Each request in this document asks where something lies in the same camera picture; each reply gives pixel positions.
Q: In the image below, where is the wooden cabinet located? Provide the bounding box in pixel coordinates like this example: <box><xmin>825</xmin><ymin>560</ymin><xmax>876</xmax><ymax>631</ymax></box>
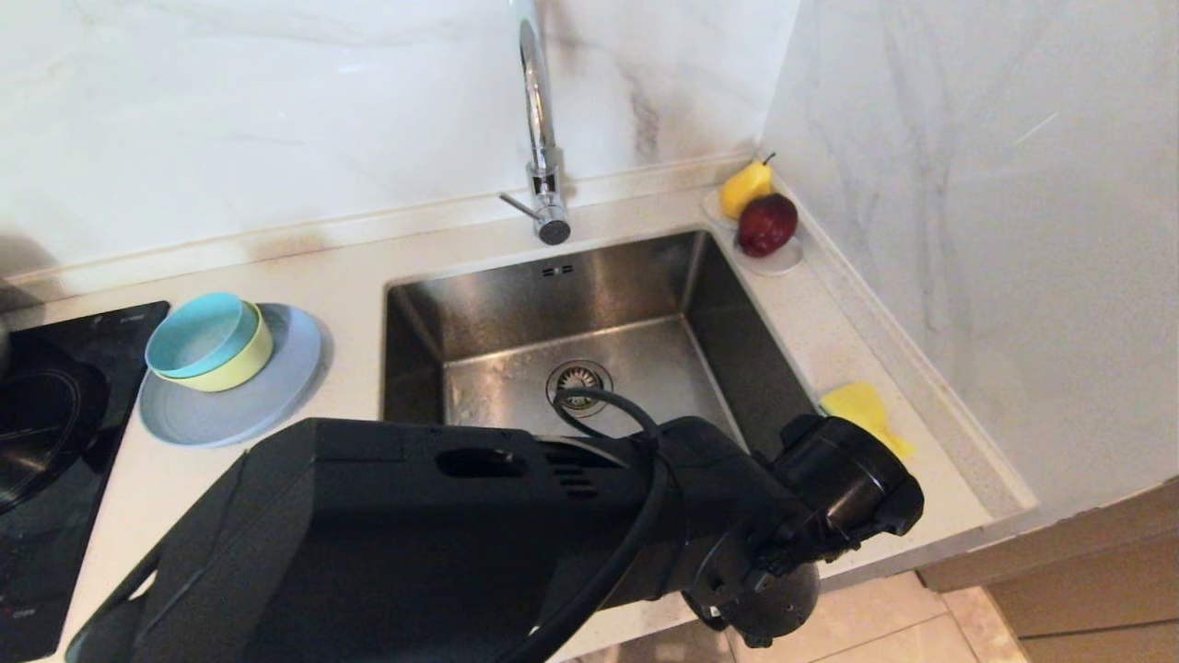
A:
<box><xmin>916</xmin><ymin>483</ymin><xmax>1179</xmax><ymax>663</ymax></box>

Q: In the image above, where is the yellow pear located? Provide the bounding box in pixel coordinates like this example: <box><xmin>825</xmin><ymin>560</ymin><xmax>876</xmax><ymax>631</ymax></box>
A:
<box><xmin>718</xmin><ymin>153</ymin><xmax>776</xmax><ymax>220</ymax></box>

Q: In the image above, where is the metal sink drain strainer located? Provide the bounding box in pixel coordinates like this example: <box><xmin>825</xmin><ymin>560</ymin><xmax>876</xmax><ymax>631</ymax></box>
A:
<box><xmin>545</xmin><ymin>359</ymin><xmax>613</xmax><ymax>417</ymax></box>

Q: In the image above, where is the stainless steel sink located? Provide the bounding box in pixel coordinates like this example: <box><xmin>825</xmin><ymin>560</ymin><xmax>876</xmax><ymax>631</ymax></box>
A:
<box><xmin>382</xmin><ymin>228</ymin><xmax>821</xmax><ymax>457</ymax></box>

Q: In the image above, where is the black induction cooktop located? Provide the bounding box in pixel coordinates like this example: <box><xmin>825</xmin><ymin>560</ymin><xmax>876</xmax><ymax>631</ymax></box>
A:
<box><xmin>0</xmin><ymin>300</ymin><xmax>171</xmax><ymax>663</ymax></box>

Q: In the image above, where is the pale yellow bowl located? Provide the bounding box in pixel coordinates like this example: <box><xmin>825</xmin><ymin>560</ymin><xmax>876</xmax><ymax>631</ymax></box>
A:
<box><xmin>152</xmin><ymin>301</ymin><xmax>275</xmax><ymax>393</ymax></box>

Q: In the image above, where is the blue-grey plate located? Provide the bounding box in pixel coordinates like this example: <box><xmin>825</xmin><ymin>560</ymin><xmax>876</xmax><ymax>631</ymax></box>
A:
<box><xmin>138</xmin><ymin>303</ymin><xmax>323</xmax><ymax>448</ymax></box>

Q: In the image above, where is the light blue bowl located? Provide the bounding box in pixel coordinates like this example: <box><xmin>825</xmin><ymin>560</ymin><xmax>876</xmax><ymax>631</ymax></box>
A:
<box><xmin>145</xmin><ymin>292</ymin><xmax>261</xmax><ymax>379</ymax></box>

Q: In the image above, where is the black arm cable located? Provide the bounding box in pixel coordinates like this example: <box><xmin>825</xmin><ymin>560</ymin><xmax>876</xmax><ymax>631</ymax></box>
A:
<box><xmin>497</xmin><ymin>387</ymin><xmax>669</xmax><ymax>663</ymax></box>

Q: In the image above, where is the chrome faucet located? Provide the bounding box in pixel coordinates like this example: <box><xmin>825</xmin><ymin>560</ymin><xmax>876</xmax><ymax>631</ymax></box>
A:
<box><xmin>500</xmin><ymin>0</ymin><xmax>574</xmax><ymax>247</ymax></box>

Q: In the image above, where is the yellow sponge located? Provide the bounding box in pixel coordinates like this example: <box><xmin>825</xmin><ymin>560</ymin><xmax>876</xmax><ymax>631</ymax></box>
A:
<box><xmin>820</xmin><ymin>381</ymin><xmax>916</xmax><ymax>459</ymax></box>

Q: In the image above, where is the dark red apple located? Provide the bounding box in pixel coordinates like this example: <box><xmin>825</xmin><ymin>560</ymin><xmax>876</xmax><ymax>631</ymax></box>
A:
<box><xmin>737</xmin><ymin>192</ymin><xmax>799</xmax><ymax>258</ymax></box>

